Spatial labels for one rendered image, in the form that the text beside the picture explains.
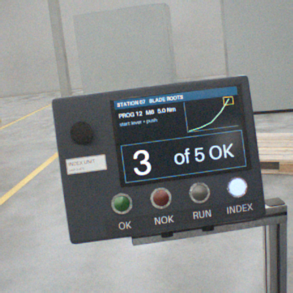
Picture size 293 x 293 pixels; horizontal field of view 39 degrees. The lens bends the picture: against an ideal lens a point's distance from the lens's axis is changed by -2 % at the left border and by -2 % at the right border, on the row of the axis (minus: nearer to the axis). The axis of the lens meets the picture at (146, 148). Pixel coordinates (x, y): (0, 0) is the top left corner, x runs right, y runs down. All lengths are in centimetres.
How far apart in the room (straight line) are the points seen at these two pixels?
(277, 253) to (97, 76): 789
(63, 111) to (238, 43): 612
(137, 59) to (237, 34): 239
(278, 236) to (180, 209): 20
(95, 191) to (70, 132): 8
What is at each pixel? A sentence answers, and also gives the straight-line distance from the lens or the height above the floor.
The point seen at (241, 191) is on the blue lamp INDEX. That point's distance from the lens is 56.
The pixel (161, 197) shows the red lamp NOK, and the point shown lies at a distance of 54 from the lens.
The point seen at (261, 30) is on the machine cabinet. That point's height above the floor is 128.
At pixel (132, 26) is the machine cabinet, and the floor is 158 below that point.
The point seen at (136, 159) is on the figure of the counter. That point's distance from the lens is 54.
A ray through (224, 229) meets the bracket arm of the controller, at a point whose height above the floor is 103.
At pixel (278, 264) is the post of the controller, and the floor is 95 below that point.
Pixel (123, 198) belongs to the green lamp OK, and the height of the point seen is 112.
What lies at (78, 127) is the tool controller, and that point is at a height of 122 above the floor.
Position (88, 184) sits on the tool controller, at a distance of 54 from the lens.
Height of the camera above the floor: 131
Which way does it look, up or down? 14 degrees down
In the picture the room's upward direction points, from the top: 7 degrees counter-clockwise
